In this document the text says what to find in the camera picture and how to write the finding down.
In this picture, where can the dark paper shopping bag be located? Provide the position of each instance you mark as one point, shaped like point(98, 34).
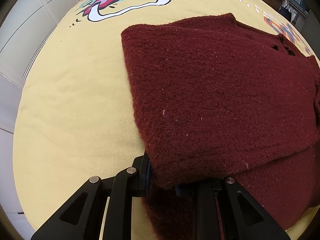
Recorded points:
point(285, 12)

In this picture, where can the yellow dinosaur print bedspread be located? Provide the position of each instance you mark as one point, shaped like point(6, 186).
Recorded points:
point(75, 118)

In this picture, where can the white panelled wardrobe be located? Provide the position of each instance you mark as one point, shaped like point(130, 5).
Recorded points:
point(24, 32)

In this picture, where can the dark red knit sweater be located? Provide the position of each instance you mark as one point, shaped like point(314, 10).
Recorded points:
point(213, 97)

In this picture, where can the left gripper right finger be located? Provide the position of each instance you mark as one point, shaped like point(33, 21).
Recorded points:
point(224, 209)

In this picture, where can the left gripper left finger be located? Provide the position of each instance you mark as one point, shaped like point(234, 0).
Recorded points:
point(100, 208)

